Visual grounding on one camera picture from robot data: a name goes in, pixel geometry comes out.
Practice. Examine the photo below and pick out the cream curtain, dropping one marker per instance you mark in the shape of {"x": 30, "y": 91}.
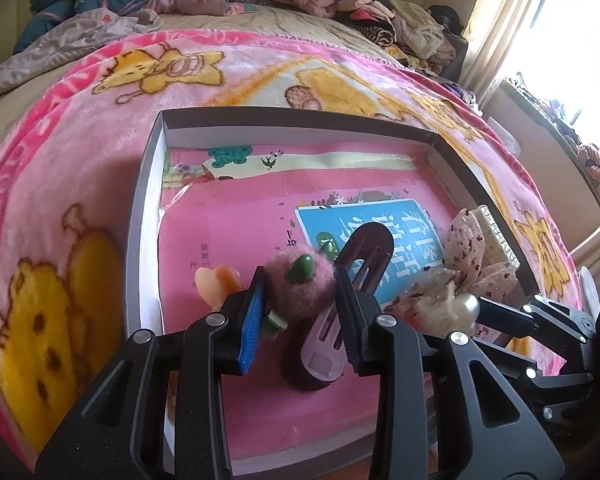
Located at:
{"x": 492, "y": 30}

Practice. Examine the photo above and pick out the white plastic hair comb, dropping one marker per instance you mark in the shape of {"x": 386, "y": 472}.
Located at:
{"x": 497, "y": 249}

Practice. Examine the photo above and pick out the pink speckled bow pearl clip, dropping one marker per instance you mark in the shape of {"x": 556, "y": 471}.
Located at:
{"x": 444, "y": 299}

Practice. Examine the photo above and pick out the pink cartoon fleece blanket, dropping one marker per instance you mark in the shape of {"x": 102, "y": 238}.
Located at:
{"x": 73, "y": 137}

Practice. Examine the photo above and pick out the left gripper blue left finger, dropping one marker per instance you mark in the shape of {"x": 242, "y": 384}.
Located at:
{"x": 250, "y": 320}

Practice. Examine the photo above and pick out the shallow cardboard box tray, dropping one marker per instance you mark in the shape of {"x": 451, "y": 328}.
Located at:
{"x": 224, "y": 127}

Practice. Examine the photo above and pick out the orange heart clip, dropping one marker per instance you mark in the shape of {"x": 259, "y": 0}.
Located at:
{"x": 215, "y": 285}

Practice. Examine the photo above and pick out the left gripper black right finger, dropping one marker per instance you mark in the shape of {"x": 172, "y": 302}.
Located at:
{"x": 356, "y": 313}

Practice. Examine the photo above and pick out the lilac crumpled blanket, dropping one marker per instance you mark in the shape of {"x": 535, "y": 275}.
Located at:
{"x": 89, "y": 31}

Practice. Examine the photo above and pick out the dark maroon hair clip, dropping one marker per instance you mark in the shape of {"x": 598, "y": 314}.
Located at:
{"x": 318, "y": 352}

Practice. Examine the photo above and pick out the pile of clothes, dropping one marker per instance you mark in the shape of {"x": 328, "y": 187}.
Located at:
{"x": 429, "y": 39}

